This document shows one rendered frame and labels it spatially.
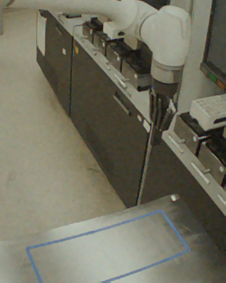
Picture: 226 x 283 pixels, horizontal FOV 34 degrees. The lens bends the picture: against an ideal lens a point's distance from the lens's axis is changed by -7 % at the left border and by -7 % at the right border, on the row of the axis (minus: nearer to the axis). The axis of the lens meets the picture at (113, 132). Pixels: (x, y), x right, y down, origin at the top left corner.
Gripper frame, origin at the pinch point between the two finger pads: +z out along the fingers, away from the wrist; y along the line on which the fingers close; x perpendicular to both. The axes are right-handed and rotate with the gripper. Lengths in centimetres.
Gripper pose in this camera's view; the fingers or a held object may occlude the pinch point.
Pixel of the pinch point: (156, 135)
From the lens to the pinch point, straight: 117.6
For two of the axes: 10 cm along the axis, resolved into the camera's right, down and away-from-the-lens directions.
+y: -4.2, -5.8, 7.0
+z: -0.8, 7.9, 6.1
